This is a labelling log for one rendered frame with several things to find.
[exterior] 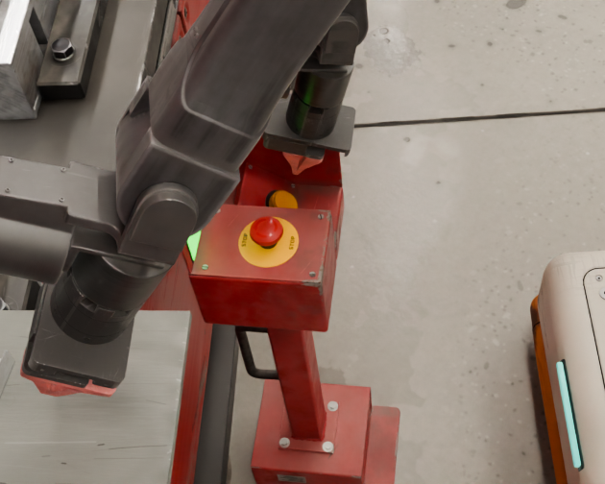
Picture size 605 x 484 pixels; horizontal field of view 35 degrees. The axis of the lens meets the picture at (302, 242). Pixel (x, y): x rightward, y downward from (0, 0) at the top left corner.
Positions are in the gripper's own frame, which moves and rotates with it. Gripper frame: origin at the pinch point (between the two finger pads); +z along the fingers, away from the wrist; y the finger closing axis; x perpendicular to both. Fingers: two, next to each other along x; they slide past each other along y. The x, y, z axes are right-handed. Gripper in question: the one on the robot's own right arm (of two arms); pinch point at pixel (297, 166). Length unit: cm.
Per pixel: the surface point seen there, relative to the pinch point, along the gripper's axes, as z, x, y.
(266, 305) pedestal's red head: 8.4, 15.3, 0.3
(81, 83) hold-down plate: -2.8, -3.4, 27.4
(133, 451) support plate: -18.1, 45.4, 10.7
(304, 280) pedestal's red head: 1.2, 15.1, -3.1
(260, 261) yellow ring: 2.5, 12.9, 2.3
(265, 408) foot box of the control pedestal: 69, 3, -6
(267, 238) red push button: -0.4, 11.4, 2.1
